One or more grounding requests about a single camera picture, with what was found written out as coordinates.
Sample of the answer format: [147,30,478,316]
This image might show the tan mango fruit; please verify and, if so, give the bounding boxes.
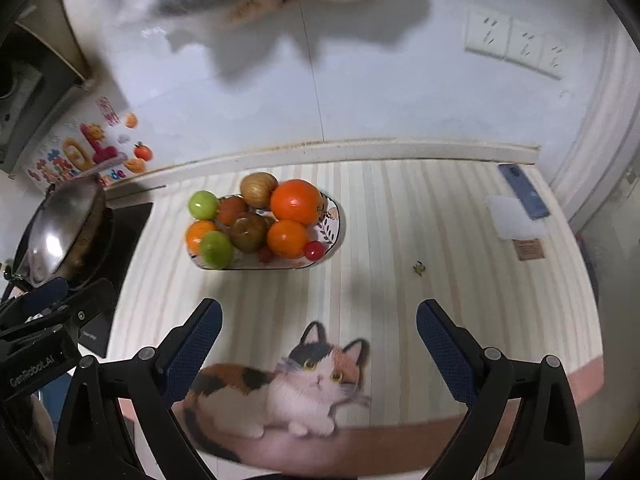
[240,172,279,209]

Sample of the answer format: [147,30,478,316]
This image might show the colourful fruit wall sticker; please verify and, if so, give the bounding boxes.
[24,94,157,188]

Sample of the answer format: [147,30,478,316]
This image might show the floral oval plate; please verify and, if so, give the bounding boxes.
[188,192,346,272]

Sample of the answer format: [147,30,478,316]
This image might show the small green plum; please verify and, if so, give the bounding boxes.
[188,190,220,220]

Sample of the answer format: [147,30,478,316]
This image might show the large green plum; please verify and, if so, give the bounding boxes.
[198,231,234,270]

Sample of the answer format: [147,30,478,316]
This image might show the dark brown tangerine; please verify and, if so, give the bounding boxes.
[217,195,248,226]

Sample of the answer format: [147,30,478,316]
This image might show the large orange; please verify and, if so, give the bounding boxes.
[270,179,324,226]

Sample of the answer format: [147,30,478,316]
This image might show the small brown card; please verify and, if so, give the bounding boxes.
[513,240,546,261]

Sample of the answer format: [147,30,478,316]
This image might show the blue smartphone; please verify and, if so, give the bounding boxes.
[498,164,550,220]

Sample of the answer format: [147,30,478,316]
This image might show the small green stem scrap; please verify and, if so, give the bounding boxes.
[412,261,426,276]

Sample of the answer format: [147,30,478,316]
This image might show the white wall socket panel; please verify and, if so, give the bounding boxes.
[463,6,568,80]

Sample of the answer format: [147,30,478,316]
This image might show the striped cat table mat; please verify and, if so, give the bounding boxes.
[107,160,603,476]

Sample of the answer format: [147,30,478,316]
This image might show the small tangerine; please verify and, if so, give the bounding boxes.
[184,220,217,255]

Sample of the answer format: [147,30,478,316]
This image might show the white paper napkin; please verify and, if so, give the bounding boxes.
[486,195,546,240]

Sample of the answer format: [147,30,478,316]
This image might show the red green apple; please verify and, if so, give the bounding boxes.
[229,211,268,254]

